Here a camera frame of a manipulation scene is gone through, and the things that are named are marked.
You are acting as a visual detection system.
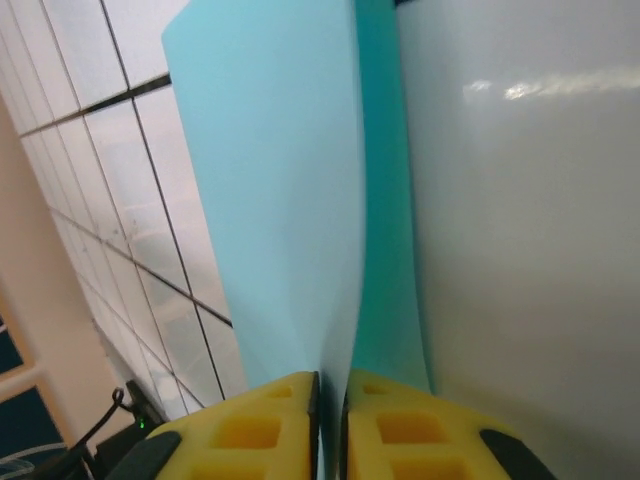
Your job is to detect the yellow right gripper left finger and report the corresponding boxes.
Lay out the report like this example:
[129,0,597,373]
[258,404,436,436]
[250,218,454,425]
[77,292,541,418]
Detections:
[124,369,321,480]

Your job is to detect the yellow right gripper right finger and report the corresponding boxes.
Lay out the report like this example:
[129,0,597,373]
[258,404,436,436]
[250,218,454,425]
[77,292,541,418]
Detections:
[342,369,531,480]

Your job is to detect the light blue cloth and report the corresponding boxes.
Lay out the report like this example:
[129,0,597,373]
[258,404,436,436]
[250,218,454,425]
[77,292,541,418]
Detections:
[160,0,436,480]

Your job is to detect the thin black base cable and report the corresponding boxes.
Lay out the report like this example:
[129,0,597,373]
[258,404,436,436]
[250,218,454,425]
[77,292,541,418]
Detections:
[64,387,139,469]

